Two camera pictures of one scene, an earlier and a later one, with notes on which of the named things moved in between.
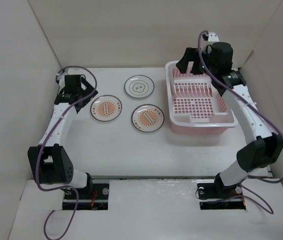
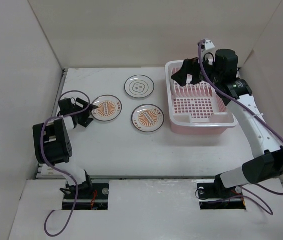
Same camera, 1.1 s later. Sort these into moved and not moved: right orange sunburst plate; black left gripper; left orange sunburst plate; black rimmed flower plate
Moved: black left gripper
Not moved: right orange sunburst plate; left orange sunburst plate; black rimmed flower plate
